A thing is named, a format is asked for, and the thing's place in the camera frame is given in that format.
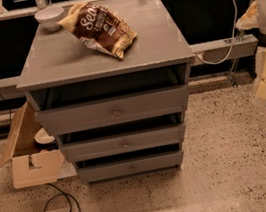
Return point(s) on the grey bottom drawer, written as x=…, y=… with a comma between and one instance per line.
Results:
x=131, y=166

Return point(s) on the grey drawer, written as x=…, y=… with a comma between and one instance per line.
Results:
x=131, y=166
x=80, y=117
x=123, y=143

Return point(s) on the grey top drawer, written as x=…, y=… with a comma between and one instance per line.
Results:
x=80, y=117

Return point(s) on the grey drawer cabinet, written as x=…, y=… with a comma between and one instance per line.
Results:
x=61, y=71

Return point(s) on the grey middle drawer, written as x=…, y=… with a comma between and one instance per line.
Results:
x=123, y=143

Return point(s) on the open cardboard box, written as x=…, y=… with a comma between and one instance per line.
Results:
x=30, y=166

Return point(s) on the brown yellow chip bag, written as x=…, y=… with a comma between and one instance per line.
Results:
x=99, y=29

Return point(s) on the white ceramic bowl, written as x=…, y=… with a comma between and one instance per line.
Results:
x=49, y=17

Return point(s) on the white bowl in box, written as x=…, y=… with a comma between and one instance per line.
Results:
x=41, y=137

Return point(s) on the grey wall rail ledge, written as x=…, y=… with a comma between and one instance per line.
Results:
x=211, y=51

